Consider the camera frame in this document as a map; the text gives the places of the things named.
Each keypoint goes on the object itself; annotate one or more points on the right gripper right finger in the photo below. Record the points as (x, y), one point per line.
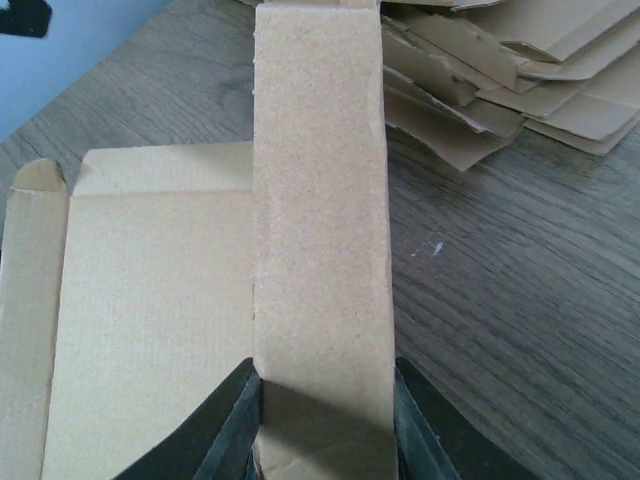
(435, 441)

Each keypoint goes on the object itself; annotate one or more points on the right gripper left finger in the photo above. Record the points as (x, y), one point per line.
(216, 440)

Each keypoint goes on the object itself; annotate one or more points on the cardboard box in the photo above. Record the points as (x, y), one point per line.
(128, 298)

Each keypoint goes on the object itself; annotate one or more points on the stack of flat cardboard blanks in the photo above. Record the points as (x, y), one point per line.
(463, 78)

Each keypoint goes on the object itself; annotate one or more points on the black aluminium frame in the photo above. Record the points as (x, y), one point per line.
(26, 18)

